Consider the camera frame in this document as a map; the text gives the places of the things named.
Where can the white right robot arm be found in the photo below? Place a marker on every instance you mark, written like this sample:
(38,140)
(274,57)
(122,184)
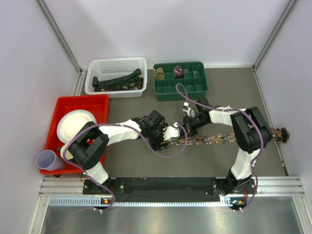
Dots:
(251,131)

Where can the rolled olive tie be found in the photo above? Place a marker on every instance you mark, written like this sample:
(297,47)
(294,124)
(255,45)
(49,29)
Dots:
(159,73)

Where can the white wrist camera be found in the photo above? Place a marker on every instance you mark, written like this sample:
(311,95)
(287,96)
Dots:
(190,112)
(171,132)

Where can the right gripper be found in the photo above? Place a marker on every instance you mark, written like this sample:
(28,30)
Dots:
(190,131)

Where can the white plate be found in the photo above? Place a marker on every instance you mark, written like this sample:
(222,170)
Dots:
(71,123)

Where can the green compartment tray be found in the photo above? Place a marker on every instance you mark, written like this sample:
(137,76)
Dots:
(188,78)

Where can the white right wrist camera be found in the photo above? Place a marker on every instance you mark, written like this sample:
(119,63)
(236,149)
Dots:
(190,112)

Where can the aluminium frame rail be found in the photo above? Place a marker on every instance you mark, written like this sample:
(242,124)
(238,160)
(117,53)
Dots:
(70,191)

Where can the lavender plastic cup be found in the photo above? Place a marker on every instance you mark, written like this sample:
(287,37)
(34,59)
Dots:
(49,161)

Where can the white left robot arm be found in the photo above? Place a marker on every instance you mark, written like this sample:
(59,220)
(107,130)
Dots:
(85,141)

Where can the red plastic bin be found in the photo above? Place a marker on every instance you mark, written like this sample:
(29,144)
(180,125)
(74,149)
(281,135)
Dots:
(98,105)

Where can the cream mug with dark outside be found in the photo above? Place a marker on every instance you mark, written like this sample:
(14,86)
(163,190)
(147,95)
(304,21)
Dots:
(66,154)

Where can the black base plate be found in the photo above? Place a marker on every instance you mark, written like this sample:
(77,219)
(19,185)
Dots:
(174,189)

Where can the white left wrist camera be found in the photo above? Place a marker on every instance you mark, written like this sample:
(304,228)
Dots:
(171,132)

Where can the white perforated plastic basket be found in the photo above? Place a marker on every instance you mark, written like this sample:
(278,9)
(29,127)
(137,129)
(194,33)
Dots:
(113,68)

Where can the rolled dark floral tie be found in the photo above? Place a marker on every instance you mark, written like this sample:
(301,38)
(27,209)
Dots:
(178,71)

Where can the brown floral patterned tie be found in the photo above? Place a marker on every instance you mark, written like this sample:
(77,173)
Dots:
(280,135)

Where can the dark green tie in basket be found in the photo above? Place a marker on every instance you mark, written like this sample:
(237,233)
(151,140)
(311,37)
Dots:
(117,79)

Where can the dark floral tie in basket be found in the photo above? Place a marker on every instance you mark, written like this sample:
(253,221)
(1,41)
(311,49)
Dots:
(126,85)

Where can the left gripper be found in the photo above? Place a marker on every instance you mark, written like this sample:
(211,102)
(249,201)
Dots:
(155,144)

